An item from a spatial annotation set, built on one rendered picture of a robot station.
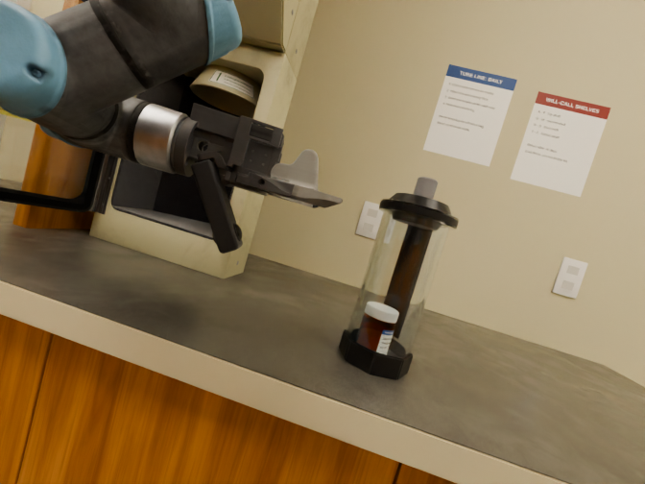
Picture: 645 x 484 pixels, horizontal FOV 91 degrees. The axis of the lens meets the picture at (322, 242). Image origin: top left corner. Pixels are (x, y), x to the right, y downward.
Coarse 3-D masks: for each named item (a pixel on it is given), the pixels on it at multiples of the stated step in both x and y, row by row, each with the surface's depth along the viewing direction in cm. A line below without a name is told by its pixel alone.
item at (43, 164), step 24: (24, 0) 50; (48, 0) 52; (72, 0) 55; (0, 120) 51; (24, 120) 54; (0, 144) 52; (24, 144) 55; (48, 144) 57; (0, 168) 53; (24, 168) 56; (48, 168) 58; (72, 168) 62; (48, 192) 59; (72, 192) 63
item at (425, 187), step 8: (416, 184) 44; (424, 184) 43; (432, 184) 43; (416, 192) 44; (424, 192) 43; (432, 192) 43; (400, 200) 41; (408, 200) 41; (416, 200) 40; (424, 200) 40; (432, 200) 40; (440, 208) 40; (448, 208) 42
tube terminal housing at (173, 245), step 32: (224, 64) 67; (256, 64) 63; (288, 64) 66; (288, 96) 71; (96, 224) 68; (128, 224) 68; (160, 224) 67; (160, 256) 67; (192, 256) 66; (224, 256) 65
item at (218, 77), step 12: (204, 72) 68; (216, 72) 67; (228, 72) 67; (192, 84) 68; (204, 84) 66; (216, 84) 66; (228, 84) 66; (240, 84) 68; (252, 84) 70; (204, 96) 77; (216, 96) 79; (228, 96) 80; (240, 96) 67; (252, 96) 69; (228, 108) 82; (240, 108) 82; (252, 108) 80
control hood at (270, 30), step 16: (240, 0) 57; (256, 0) 56; (272, 0) 55; (288, 0) 57; (240, 16) 58; (256, 16) 58; (272, 16) 57; (288, 16) 59; (256, 32) 59; (272, 32) 59; (288, 32) 61; (272, 48) 62
